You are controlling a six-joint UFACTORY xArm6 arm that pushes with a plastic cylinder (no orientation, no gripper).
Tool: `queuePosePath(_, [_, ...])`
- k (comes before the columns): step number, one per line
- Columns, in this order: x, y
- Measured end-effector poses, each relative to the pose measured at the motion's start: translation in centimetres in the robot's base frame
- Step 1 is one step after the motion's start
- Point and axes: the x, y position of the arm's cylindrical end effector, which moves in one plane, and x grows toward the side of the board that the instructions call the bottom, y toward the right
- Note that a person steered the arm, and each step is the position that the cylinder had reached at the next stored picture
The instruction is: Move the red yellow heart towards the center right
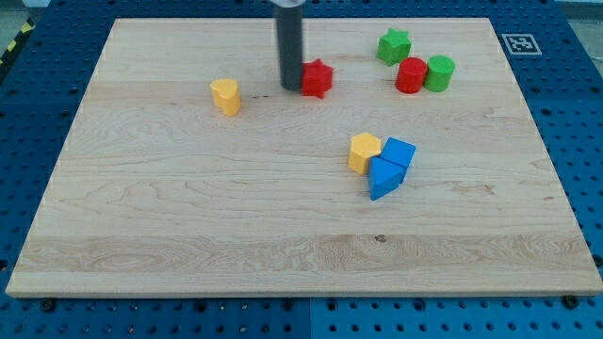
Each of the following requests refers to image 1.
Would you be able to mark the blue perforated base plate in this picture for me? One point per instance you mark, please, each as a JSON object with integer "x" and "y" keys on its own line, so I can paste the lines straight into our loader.
{"x": 39, "y": 98}

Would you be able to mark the white fiducial marker tag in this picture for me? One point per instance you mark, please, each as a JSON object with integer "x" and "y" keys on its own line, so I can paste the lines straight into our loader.
{"x": 521, "y": 44}

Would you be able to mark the yellow heart block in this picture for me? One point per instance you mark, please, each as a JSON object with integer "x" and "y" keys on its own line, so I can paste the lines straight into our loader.
{"x": 226, "y": 95}

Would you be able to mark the red cylinder block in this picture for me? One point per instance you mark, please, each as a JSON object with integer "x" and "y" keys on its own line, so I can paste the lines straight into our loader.
{"x": 411, "y": 75}

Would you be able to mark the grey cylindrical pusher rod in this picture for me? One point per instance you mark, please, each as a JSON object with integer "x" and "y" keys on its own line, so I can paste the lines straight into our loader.
{"x": 288, "y": 18}

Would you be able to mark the yellow hexagon block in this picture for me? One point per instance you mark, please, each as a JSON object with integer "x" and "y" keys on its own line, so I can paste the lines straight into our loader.
{"x": 362, "y": 147}

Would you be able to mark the red star block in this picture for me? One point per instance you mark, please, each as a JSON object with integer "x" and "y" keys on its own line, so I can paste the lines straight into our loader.
{"x": 317, "y": 78}

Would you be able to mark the blue triangle block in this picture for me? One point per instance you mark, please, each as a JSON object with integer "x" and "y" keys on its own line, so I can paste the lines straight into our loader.
{"x": 383, "y": 177}

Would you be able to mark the green cylinder block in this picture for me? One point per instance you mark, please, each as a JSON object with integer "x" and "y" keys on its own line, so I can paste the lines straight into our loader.
{"x": 440, "y": 71}

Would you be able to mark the green star block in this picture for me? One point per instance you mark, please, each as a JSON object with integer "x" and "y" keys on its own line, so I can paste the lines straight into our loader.
{"x": 394, "y": 46}

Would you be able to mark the blue cube block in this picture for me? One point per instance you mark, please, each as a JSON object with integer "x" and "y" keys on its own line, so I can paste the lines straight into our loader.
{"x": 400, "y": 153}

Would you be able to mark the wooden board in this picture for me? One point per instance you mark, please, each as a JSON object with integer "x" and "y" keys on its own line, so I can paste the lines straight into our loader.
{"x": 158, "y": 194}

